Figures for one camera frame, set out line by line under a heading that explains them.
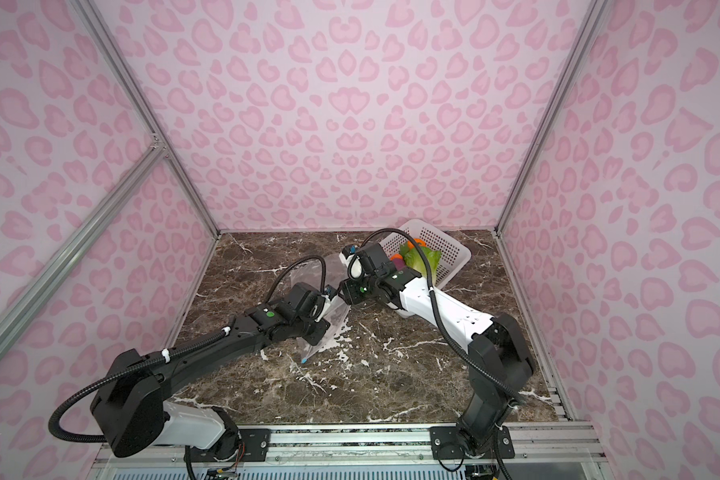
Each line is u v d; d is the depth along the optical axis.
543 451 0.73
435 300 0.52
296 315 0.63
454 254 1.04
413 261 0.97
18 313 0.54
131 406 0.41
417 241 0.69
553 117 0.86
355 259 0.73
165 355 0.45
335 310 0.83
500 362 0.44
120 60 0.76
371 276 0.70
